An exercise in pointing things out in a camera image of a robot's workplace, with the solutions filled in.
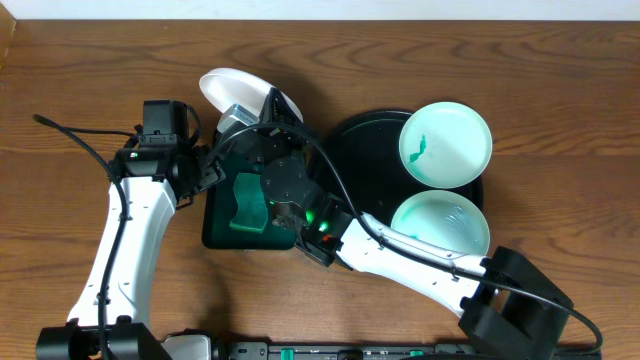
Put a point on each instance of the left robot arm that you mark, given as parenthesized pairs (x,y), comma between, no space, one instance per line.
(112,316)

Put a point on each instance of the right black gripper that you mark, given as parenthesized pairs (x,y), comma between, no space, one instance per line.
(279,113)

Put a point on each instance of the round black tray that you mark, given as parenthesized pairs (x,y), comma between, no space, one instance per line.
(364,150)

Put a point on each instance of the white plate with green stain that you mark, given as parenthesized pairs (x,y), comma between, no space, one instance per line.
(225,87)

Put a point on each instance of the pale green plate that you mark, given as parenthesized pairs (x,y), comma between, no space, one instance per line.
(445,145)
(444,219)

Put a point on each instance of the rectangular black water tray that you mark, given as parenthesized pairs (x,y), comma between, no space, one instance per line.
(221,206)

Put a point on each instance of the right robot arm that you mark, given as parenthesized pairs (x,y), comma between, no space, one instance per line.
(506,306)

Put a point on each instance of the green sponge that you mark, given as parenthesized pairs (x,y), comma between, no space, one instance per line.
(252,214)

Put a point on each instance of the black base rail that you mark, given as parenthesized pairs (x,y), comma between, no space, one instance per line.
(256,350)

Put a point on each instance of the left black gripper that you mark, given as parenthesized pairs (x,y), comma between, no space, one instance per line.
(208,175)

